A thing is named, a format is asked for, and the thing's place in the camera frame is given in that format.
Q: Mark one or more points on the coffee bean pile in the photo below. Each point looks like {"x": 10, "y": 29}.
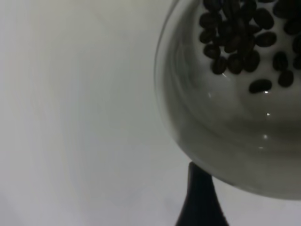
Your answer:
{"x": 235, "y": 40}

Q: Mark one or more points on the clear double-wall glass bowl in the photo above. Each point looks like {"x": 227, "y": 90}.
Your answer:
{"x": 211, "y": 141}

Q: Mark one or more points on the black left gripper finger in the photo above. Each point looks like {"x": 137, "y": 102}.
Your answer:
{"x": 200, "y": 207}

